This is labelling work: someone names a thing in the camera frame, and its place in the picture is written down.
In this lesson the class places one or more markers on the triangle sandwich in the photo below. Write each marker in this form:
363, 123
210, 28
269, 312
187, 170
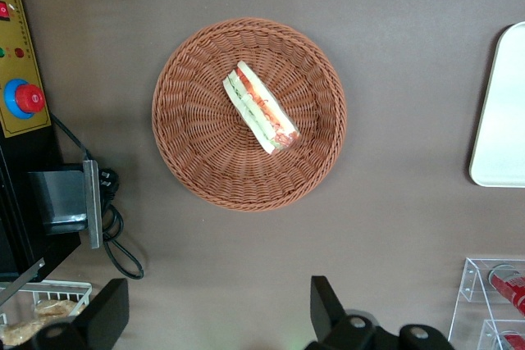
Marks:
262, 108

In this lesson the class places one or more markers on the round brown wicker basket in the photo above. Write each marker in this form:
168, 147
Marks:
197, 153

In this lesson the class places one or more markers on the rice cracker snack pack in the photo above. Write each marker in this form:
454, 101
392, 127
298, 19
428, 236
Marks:
57, 309
20, 331

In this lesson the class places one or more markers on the silver aluminium bar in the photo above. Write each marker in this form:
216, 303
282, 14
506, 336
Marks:
24, 280

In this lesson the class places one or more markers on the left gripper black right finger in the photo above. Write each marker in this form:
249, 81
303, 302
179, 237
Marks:
328, 313

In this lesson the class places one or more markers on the black control box yellow panel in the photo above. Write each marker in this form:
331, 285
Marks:
20, 18

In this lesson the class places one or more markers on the clear acrylic bottle rack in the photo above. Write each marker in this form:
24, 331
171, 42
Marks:
471, 284

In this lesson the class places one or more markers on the red cola bottle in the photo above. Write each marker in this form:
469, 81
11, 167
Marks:
517, 342
510, 290

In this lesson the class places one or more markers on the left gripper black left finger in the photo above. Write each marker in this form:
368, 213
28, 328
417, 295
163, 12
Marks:
106, 313

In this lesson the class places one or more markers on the beige plastic tray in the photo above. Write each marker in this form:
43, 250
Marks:
504, 120

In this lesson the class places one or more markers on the grey metal bracket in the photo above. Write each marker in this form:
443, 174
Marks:
92, 202

